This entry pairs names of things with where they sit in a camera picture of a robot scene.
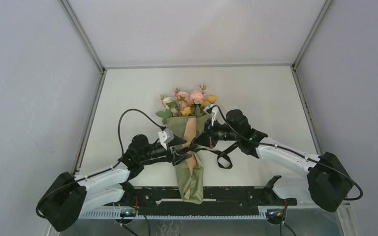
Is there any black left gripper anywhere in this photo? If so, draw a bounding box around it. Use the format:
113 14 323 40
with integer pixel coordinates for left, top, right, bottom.
139 134 191 165

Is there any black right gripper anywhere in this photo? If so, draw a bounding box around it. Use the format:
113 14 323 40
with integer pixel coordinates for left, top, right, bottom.
192 118 240 149

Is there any yellow fake flower stem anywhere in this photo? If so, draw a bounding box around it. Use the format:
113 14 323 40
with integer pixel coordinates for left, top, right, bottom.
180 95 218 117

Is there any black strap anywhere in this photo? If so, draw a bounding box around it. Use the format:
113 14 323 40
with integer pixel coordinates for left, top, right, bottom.
176 141 242 170

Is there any pink fake flower stem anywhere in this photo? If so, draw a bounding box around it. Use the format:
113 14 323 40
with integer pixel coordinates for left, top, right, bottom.
189 84 206 104
175 88 191 110

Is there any white fake flower stem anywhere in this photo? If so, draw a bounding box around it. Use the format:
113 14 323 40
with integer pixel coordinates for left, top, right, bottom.
155 94 180 124

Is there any orange green wrapping paper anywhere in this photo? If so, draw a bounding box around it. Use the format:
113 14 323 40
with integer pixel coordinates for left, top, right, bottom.
166 115 211 205

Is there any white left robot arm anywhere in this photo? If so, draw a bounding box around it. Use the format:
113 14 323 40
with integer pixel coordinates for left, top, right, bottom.
35 125 188 232

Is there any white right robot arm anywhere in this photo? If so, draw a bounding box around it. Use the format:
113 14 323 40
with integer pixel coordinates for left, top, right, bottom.
192 105 364 212

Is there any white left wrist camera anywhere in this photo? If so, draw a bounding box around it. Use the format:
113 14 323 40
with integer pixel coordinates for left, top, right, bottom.
157 128 174 149

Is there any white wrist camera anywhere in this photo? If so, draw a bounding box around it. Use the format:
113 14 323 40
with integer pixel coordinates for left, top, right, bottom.
203 103 220 126
157 128 174 149

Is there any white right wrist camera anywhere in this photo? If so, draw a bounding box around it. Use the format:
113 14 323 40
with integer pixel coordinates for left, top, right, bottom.
203 103 220 126

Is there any black mounting base rail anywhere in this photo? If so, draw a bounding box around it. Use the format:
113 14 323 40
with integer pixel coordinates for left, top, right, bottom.
110 186 297 218

